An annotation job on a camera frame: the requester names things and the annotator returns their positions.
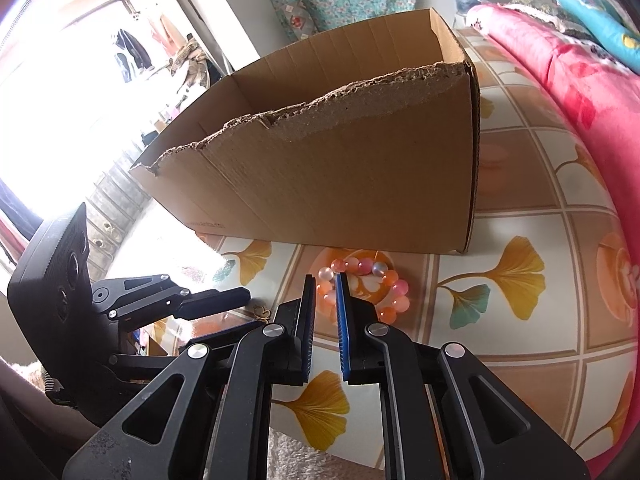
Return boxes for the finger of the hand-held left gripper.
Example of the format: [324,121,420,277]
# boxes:
[107,321,266,371]
[92,272,251,333]

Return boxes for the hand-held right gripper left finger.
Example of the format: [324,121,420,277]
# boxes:
[62,274,318,480]

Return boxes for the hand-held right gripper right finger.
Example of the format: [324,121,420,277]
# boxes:
[335,272,591,480]

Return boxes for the orange pink bead bracelet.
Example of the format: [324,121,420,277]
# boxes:
[315,256,412,325]

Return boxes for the brown cardboard box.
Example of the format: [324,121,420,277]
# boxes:
[129,7,482,255]

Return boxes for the person's left forearm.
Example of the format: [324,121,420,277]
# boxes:
[0,355,98,461]

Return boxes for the white fleece garment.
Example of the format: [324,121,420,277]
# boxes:
[267,427,386,480]

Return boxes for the pile of folded bedding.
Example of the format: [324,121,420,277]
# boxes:
[167,35,211,91]

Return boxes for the hanging clothes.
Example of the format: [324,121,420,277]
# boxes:
[107,10,173,83]

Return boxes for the folded patterned mat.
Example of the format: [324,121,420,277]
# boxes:
[281,0,323,41]

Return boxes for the pink floral blanket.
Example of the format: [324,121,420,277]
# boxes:
[464,2,640,480]

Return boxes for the grey lace pillow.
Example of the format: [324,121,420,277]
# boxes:
[505,0,608,46]

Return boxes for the blue pillow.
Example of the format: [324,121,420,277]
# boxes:
[550,0,640,73]

